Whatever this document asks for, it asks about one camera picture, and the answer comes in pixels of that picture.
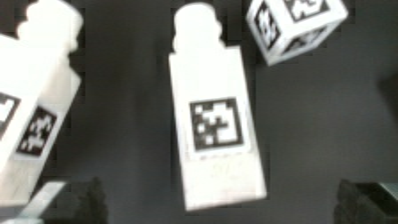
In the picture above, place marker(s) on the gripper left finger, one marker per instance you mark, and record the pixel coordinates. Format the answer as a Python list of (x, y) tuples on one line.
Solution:
[(29, 215)]

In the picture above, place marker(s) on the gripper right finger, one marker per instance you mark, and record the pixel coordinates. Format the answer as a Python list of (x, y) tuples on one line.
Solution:
[(377, 205)]

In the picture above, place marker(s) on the white chair leg with tag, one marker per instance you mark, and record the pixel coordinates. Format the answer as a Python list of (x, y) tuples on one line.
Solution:
[(219, 154)]

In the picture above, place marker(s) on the white tagged cube near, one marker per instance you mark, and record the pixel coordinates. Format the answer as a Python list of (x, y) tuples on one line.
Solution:
[(292, 23)]

